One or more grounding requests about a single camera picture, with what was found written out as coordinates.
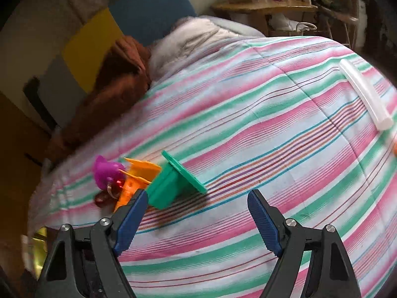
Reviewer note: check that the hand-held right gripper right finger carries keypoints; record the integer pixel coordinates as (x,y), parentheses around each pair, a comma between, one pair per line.
(263,223)

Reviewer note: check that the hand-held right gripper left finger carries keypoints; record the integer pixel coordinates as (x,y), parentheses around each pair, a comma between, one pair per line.
(130,220)

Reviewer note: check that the green toy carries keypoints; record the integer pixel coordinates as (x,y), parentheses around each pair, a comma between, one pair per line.
(167,186)

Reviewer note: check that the orange toy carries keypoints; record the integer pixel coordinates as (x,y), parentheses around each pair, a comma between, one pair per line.
(139,169)

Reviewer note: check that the gold tin box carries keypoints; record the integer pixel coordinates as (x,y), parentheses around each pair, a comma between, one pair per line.
(38,248)

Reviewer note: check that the dark red toy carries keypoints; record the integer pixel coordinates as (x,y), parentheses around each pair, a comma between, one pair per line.
(102,197)

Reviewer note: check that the magenta toy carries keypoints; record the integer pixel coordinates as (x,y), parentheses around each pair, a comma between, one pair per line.
(104,169)

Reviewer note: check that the striped blanket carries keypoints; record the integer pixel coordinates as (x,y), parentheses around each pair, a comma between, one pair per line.
(248,115)

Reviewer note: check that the brown quilt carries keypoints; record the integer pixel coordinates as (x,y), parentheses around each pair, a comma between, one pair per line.
(114,93)

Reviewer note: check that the wooden wardrobe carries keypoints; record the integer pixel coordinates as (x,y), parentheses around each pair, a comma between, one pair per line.
(15,161)

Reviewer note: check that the orange plastic piece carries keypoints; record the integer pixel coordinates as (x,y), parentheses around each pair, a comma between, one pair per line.
(395,148)

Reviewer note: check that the black rolled mat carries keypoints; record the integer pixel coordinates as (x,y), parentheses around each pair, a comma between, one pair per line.
(37,99)

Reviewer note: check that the white plastic tube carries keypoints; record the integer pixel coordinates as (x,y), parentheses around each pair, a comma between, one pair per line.
(366,96)

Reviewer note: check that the white quilt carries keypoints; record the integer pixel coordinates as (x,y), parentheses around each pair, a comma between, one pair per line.
(192,40)

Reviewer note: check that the white bag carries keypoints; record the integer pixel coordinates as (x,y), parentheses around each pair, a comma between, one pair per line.
(285,24)

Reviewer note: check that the grey yellow blue headboard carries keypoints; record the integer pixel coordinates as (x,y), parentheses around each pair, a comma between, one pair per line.
(149,9)

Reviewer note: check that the wooden shelf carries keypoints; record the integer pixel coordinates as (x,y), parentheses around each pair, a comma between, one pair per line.
(263,6)

